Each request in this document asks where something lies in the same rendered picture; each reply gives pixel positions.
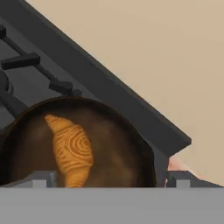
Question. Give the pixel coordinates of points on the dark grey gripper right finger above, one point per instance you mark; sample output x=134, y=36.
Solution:
x=182, y=176

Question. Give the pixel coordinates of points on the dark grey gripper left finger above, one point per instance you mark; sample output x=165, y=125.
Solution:
x=40, y=177

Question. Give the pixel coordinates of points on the orange croissant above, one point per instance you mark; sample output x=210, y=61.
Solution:
x=73, y=148

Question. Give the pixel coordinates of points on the brown round pan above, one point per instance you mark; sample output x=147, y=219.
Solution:
x=122, y=151

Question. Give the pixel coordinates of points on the small pink object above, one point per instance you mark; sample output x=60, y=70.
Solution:
x=178, y=165

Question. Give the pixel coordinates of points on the dark grey hob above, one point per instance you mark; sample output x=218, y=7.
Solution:
x=102, y=78

